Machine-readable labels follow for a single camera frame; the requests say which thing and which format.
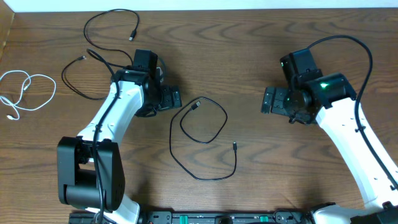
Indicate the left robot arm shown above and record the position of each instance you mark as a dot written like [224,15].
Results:
[89,166]

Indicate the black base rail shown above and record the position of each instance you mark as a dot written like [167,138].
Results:
[167,217]

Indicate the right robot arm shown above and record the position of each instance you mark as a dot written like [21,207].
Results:
[331,103]

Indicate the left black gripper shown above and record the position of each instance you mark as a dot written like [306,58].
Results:
[170,102]

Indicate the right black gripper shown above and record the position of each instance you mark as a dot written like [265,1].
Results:
[276,106]

